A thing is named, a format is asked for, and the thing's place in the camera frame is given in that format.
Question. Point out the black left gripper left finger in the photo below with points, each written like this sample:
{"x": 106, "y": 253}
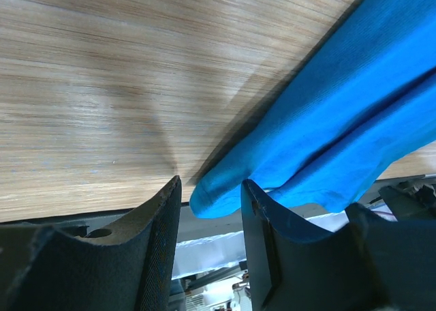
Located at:
{"x": 125, "y": 265}

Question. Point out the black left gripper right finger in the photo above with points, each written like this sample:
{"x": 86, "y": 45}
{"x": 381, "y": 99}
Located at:
{"x": 367, "y": 264}

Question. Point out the blue t shirt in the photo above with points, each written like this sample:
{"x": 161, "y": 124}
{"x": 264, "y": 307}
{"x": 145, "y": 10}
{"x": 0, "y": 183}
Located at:
{"x": 363, "y": 101}

